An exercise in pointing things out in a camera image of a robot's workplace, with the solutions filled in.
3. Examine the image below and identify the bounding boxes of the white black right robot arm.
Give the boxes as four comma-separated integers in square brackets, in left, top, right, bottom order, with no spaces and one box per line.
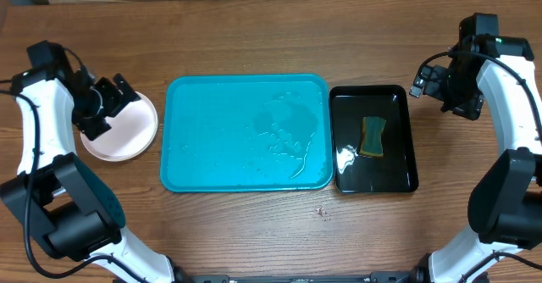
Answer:
[409,13,541,282]

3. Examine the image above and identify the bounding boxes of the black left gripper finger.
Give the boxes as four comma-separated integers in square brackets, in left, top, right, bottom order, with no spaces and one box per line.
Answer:
[113,73,141,109]
[78,119,111,141]

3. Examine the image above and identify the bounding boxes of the green yellow sponge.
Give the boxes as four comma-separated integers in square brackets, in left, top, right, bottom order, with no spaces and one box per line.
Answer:
[359,116,386,157]

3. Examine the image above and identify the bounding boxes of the white plate with red squiggle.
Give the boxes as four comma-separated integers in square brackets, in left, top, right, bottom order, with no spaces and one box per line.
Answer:
[80,92,158,162]

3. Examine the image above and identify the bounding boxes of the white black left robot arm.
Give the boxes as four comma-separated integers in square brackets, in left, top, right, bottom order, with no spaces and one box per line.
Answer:
[1,40,191,282]

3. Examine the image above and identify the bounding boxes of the small crumbs on table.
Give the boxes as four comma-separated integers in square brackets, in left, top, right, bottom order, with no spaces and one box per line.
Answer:
[314,205,331,221]

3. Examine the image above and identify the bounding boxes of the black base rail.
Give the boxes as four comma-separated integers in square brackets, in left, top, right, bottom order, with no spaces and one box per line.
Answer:
[191,271,411,283]

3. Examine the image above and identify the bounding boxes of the black rectangular water tray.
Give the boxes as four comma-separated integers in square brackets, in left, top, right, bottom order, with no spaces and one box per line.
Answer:
[329,85,419,193]

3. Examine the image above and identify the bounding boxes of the teal plastic tray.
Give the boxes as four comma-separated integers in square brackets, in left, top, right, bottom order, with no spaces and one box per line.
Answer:
[160,74,334,193]

